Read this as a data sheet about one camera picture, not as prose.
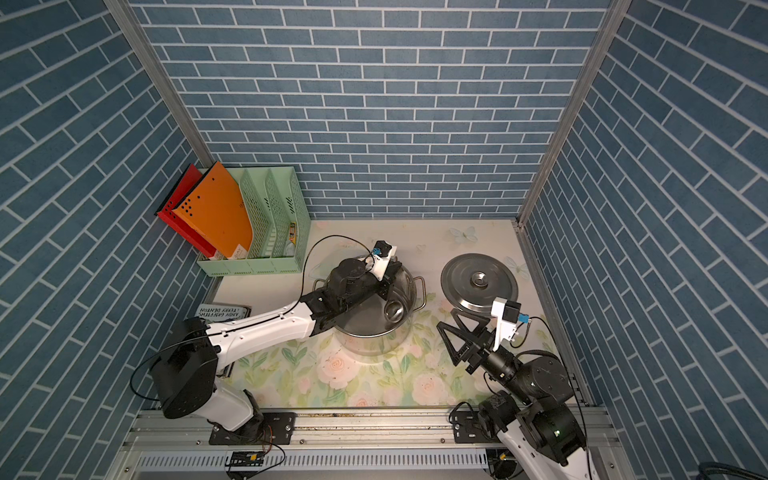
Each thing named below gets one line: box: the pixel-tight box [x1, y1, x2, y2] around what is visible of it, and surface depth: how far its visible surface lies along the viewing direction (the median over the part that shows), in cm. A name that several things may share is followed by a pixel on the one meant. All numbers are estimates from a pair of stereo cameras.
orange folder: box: [172, 161, 254, 260], surface depth 97 cm
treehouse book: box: [195, 303, 251, 322], surface depth 91 cm
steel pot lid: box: [441, 253, 519, 313], surface depth 104 cm
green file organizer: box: [197, 166, 311, 277], surface depth 107 cm
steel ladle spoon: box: [384, 300, 405, 324], surface depth 93 cm
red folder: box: [155, 164, 216, 257], surface depth 88 cm
